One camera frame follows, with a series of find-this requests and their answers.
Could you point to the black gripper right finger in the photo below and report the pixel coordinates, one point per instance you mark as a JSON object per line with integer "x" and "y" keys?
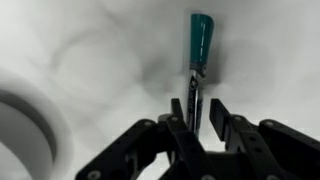
{"x": 266, "y": 150}

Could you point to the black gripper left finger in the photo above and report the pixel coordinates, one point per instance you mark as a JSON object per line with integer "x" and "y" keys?
{"x": 146, "y": 150}

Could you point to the teal capped marker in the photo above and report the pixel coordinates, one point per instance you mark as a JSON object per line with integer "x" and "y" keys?
{"x": 201, "y": 43}

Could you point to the white bowl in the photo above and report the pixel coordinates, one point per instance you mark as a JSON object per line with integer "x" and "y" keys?
{"x": 30, "y": 133}

